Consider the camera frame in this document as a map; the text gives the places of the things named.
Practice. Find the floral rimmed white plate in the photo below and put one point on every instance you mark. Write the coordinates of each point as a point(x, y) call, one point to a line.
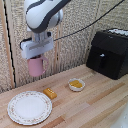
point(29, 107)

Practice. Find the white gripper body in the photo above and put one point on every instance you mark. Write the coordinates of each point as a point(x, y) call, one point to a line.
point(36, 47)

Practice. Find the black box appliance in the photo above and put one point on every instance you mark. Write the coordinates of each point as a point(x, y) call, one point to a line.
point(108, 55)

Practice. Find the pink mug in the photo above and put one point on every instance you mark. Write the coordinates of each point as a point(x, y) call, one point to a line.
point(36, 67)

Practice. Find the yellow bar in bowl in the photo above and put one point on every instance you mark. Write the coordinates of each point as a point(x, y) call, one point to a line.
point(77, 82)
point(75, 85)

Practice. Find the small white bowl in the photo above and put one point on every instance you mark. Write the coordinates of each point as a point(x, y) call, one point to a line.
point(76, 88)

